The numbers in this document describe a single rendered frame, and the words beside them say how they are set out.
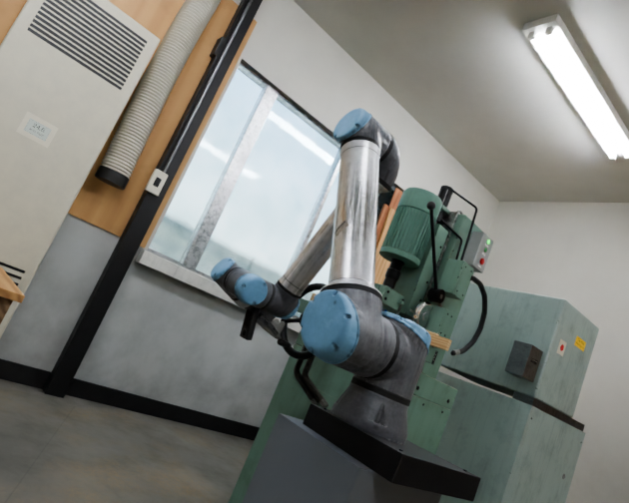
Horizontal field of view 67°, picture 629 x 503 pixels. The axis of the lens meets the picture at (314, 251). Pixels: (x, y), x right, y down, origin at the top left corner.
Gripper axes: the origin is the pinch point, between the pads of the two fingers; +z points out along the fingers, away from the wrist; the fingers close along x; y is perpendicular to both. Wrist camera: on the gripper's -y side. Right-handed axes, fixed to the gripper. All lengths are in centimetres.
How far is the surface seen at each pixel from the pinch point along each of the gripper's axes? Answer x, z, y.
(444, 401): -27, 69, 28
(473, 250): -19, 40, 87
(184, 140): 122, -43, 66
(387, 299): -8, 26, 43
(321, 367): -3.3, 23.6, 4.4
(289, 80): 128, -25, 152
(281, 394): 11.8, 28.9, -11.4
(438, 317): -23, 41, 50
